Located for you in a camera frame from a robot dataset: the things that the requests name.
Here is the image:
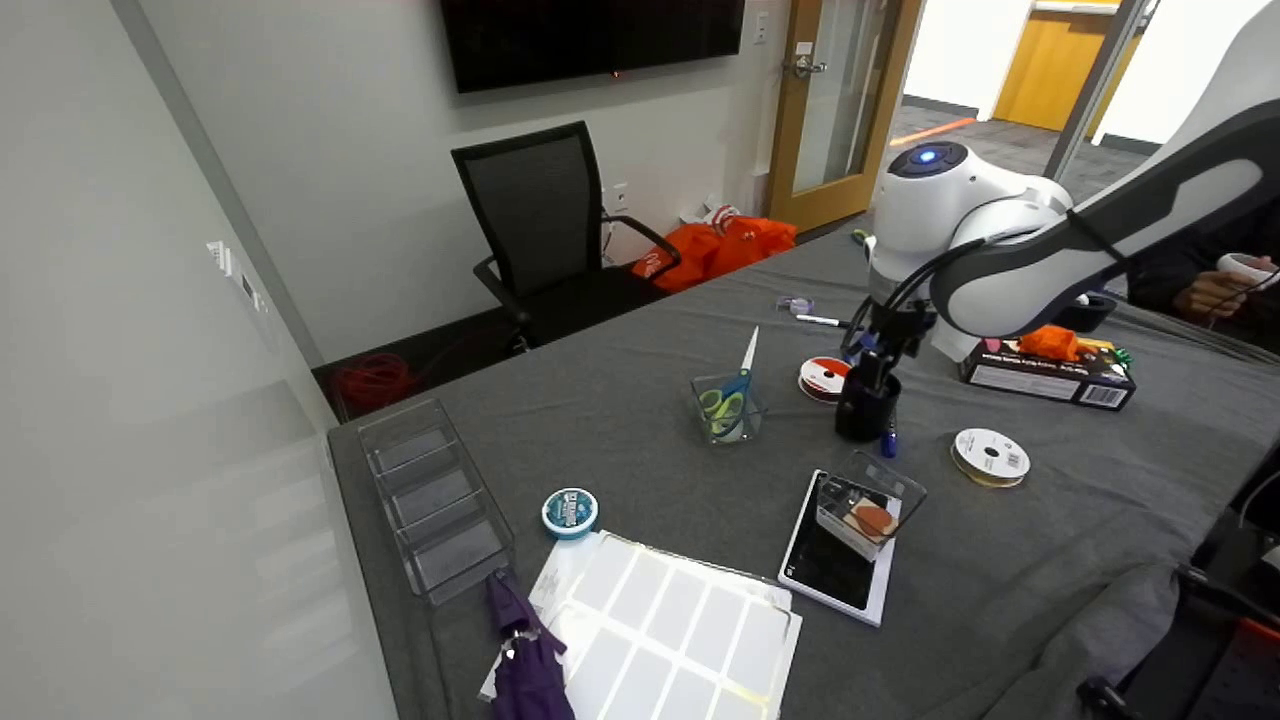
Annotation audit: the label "yellow wooden door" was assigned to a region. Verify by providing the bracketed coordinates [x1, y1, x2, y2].
[991, 3, 1131, 137]

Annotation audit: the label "orange bag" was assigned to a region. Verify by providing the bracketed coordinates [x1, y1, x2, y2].
[632, 214, 800, 295]

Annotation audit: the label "clear plastic cup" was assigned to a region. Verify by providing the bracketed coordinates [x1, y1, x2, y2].
[687, 374, 766, 452]

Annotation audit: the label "clear plastic tray organizer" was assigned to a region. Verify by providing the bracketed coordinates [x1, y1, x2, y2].
[359, 403, 517, 603]

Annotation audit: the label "black wall television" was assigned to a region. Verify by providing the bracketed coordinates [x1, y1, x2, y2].
[434, 0, 749, 98]

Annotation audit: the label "clear plastic box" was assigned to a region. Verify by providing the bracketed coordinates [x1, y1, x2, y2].
[813, 455, 932, 564]

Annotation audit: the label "orange ribbon bow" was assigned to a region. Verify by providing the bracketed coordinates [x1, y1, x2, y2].
[1016, 320, 1086, 368]

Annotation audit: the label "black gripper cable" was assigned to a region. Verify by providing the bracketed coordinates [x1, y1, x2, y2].
[875, 238, 983, 326]

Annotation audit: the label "black cup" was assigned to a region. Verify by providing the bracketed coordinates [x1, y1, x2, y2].
[830, 368, 903, 447]

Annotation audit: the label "purple cloth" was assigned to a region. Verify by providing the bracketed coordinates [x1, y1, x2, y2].
[475, 567, 578, 720]

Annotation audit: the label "black tablet white frame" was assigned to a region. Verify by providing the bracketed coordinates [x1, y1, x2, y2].
[775, 466, 901, 634]

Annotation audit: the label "white spool gold ribbon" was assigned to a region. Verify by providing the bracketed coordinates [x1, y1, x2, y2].
[946, 425, 1037, 494]

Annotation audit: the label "black tape dispenser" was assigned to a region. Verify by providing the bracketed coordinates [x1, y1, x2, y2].
[1063, 294, 1120, 335]

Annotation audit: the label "green yellow handled scissors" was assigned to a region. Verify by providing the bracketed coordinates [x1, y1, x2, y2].
[698, 326, 766, 443]

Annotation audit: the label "black cardboard box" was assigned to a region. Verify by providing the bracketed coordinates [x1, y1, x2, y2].
[954, 331, 1139, 418]

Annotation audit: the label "red coiled item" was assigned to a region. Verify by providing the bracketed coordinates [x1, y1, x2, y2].
[333, 353, 425, 418]

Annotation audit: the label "person bare hand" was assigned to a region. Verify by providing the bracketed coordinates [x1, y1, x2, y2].
[1170, 269, 1260, 330]

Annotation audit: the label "person in dark clothing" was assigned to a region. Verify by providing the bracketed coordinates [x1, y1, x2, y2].
[1129, 214, 1280, 358]

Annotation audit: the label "blue tape roll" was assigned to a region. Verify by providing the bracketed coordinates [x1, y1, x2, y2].
[534, 483, 603, 543]

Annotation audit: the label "gray tablecloth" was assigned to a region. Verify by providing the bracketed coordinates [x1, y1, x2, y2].
[325, 214, 1280, 720]

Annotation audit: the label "white spool red ribbon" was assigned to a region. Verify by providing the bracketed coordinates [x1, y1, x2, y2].
[794, 353, 850, 403]

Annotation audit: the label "black mesh office chair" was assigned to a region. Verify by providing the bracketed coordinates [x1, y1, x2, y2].
[446, 117, 684, 353]

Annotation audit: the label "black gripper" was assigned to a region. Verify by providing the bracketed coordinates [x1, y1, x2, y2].
[838, 294, 938, 403]

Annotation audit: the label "wooden door with glass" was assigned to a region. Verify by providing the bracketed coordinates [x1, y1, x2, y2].
[764, 0, 926, 238]

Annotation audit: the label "gray slanted stand pole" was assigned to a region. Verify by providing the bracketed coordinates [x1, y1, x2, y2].
[1043, 0, 1158, 179]

